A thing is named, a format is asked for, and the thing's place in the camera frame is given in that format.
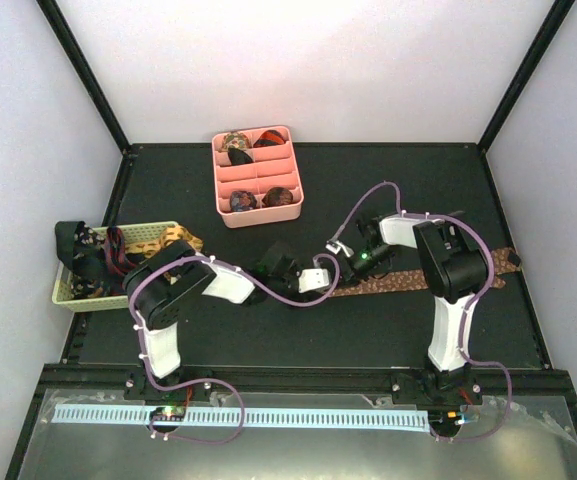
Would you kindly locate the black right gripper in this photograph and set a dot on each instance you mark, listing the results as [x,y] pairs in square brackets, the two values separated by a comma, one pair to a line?
[350,273]

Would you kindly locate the brown floral necktie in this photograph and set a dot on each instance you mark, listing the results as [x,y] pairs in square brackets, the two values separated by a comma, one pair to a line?
[506,261]

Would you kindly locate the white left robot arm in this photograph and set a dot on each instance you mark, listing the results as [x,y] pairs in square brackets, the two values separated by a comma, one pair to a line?
[180,277]

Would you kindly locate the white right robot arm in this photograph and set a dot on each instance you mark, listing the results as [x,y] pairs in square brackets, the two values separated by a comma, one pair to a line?
[456,264]

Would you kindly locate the dark brown rolled tie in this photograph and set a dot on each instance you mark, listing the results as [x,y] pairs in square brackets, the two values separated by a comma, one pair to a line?
[277,196]

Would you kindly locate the blue patterned rolled tie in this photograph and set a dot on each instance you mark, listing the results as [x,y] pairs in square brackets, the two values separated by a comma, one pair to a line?
[242,201]

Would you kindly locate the pink divided organizer box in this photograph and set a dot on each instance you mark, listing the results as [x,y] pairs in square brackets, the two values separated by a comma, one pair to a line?
[274,166]

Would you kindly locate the black orange rolled tie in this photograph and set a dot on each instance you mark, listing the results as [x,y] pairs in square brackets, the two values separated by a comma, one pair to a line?
[269,138]

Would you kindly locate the floral rolled tie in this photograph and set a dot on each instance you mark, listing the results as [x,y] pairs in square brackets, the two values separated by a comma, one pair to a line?
[235,140]

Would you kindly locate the dark striped tie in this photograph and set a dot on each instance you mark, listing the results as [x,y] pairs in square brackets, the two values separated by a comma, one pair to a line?
[117,261]

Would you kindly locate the black patterned tie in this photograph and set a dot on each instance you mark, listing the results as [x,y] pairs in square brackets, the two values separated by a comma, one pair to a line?
[81,250]

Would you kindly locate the light green plastic basket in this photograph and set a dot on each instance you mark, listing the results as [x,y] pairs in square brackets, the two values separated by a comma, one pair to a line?
[61,294]

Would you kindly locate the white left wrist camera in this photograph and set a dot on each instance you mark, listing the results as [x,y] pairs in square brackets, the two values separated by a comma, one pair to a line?
[313,279]

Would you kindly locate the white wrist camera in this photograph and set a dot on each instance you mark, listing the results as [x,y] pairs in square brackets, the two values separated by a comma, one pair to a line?
[337,247]
[313,279]

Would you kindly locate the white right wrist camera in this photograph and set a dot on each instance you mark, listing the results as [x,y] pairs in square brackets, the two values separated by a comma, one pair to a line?
[337,247]

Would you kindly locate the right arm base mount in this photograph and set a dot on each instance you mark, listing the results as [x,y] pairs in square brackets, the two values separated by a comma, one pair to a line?
[438,390]

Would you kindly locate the light blue cable duct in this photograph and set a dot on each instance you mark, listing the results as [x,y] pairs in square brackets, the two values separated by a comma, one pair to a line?
[226,417]

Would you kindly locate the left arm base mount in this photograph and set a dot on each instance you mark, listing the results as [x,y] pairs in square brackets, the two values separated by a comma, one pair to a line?
[168,390]

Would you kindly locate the black corner frame post right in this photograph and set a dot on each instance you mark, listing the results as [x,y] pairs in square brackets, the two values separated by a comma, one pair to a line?
[540,44]

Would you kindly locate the black corner frame post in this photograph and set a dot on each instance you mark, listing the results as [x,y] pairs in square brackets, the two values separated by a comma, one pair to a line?
[66,38]
[540,44]

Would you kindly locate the black corner frame post left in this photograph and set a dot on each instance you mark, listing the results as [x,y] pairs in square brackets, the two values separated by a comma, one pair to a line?
[66,38]

